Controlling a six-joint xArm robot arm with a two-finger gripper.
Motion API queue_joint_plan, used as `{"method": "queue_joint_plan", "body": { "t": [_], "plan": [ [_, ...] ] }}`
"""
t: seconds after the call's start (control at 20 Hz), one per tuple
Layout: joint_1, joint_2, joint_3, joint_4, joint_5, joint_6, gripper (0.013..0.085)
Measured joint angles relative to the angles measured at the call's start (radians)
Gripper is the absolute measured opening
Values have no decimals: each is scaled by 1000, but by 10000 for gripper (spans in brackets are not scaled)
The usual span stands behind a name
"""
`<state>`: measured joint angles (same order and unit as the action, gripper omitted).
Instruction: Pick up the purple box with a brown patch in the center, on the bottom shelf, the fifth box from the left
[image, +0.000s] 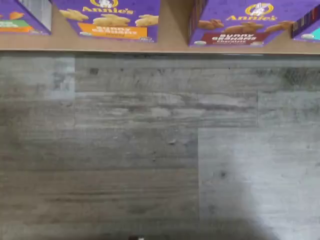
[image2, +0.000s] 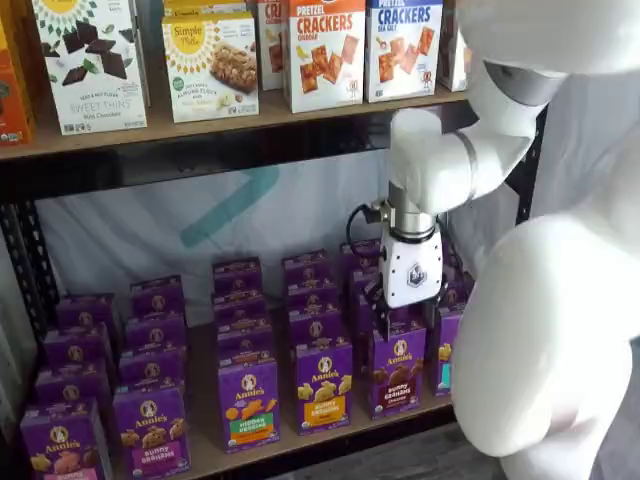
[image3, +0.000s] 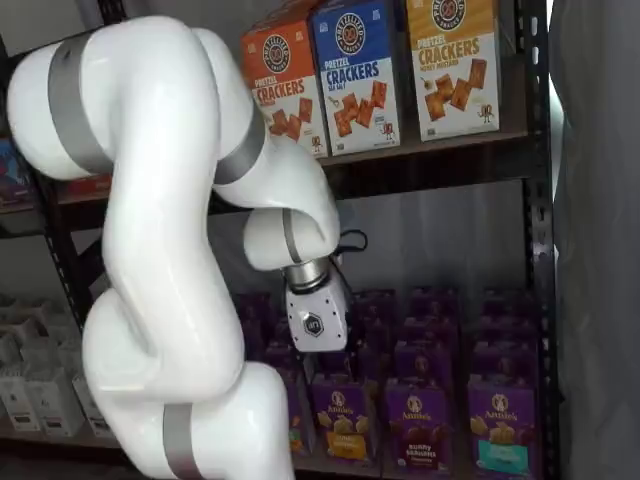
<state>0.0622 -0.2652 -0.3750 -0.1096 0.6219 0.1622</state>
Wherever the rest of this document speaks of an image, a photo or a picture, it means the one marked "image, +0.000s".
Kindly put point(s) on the purple box green patch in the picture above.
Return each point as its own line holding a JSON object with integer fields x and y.
{"x": 22, "y": 20}

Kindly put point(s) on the purple box orange patch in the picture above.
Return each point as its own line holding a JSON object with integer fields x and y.
{"x": 110, "y": 22}

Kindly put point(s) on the purple box brown patch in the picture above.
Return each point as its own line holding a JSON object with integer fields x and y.
{"x": 240, "y": 30}

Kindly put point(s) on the purple box teal patch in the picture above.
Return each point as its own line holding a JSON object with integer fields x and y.
{"x": 307, "y": 30}

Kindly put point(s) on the wooden shelf board under purple boxes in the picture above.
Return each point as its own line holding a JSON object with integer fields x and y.
{"x": 172, "y": 37}

